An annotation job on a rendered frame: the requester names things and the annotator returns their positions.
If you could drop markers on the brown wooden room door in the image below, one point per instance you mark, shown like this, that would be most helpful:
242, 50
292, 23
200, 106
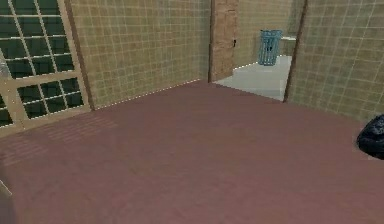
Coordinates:
224, 40

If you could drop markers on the blue slatted bin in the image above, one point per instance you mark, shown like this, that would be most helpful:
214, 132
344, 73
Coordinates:
269, 46

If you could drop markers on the tan framed grid window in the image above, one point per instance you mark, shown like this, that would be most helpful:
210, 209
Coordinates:
40, 66

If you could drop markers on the black rounded bag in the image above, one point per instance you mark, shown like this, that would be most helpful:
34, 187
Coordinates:
373, 138

